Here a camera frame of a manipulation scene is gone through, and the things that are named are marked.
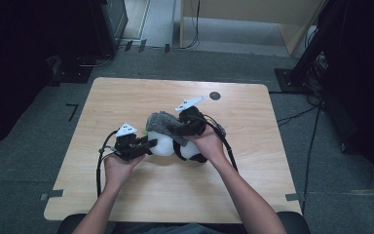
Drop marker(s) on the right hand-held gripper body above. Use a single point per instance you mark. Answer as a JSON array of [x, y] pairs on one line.
[[191, 122]]

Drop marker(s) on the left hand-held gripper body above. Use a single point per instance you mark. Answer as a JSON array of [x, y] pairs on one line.
[[128, 146]]

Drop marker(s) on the panda plush toy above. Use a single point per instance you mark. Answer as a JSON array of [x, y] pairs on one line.
[[164, 146]]

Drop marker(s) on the grey cloth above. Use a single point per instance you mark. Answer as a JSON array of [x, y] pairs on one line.
[[164, 123]]

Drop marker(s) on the person's left hand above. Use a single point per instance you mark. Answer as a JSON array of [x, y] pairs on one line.
[[118, 172]]

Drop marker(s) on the person's right hand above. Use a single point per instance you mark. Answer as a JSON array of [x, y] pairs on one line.
[[211, 144]]

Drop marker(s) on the black round table grommet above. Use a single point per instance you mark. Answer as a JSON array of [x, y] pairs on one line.
[[215, 96]]

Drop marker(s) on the black angled floor tape mark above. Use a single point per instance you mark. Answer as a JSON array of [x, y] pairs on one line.
[[73, 110]]

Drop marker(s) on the dark floor tape piece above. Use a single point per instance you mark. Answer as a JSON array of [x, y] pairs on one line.
[[167, 48], [128, 45], [142, 45]]

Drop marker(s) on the person's legs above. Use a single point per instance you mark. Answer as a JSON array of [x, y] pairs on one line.
[[181, 229]]

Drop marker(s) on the grey tape strip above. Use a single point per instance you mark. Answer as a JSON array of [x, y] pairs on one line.
[[294, 197], [52, 195]]

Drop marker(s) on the black floor plate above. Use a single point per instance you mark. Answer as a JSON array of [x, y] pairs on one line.
[[71, 73]]

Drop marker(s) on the black equipment case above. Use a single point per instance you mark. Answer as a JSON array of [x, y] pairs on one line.
[[112, 22]]

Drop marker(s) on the wooden cabinet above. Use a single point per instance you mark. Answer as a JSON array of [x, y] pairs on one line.
[[250, 9]]

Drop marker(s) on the black metal stand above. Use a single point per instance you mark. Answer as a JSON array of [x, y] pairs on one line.
[[308, 55]]

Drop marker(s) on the dark curtain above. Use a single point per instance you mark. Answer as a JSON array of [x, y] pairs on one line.
[[366, 81], [19, 65]]

